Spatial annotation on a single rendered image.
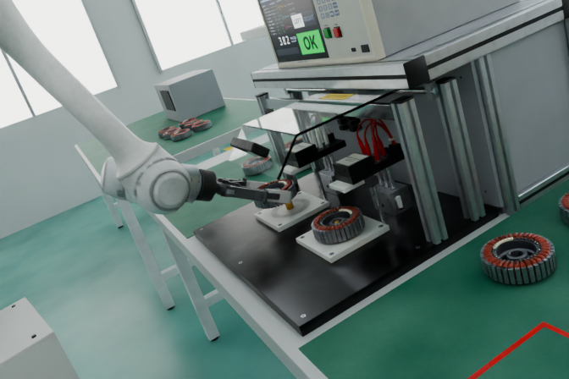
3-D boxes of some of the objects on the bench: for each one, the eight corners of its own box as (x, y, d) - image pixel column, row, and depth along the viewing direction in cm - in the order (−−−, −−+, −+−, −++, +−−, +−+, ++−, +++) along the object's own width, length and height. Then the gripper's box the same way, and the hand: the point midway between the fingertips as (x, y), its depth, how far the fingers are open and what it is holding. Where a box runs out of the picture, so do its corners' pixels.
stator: (573, 266, 81) (570, 245, 80) (516, 295, 79) (512, 275, 78) (522, 242, 92) (517, 223, 91) (470, 267, 89) (465, 249, 88)
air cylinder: (336, 195, 134) (330, 176, 132) (322, 190, 140) (316, 172, 139) (352, 187, 135) (346, 168, 134) (337, 183, 142) (332, 164, 140)
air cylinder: (394, 216, 112) (389, 194, 110) (374, 209, 119) (368, 188, 117) (412, 206, 114) (406, 184, 112) (391, 200, 120) (385, 178, 119)
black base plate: (302, 337, 86) (298, 326, 86) (196, 237, 143) (192, 230, 143) (499, 216, 103) (496, 205, 102) (333, 169, 160) (330, 162, 159)
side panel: (510, 216, 101) (478, 58, 92) (499, 212, 104) (466, 59, 95) (599, 160, 111) (579, 12, 102) (587, 158, 114) (565, 14, 105)
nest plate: (279, 232, 123) (278, 227, 123) (255, 217, 137) (253, 214, 136) (330, 205, 129) (328, 201, 128) (302, 194, 142) (301, 190, 142)
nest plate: (331, 263, 102) (329, 258, 101) (296, 243, 115) (295, 238, 115) (389, 229, 107) (389, 224, 107) (350, 213, 120) (349, 209, 120)
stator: (338, 249, 103) (333, 233, 102) (305, 238, 113) (300, 224, 112) (376, 223, 109) (372, 208, 108) (341, 215, 118) (337, 201, 117)
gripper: (180, 190, 131) (260, 198, 141) (208, 210, 110) (299, 217, 120) (185, 162, 131) (264, 172, 141) (214, 176, 110) (304, 186, 120)
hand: (273, 192), depth 130 cm, fingers closed on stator, 11 cm apart
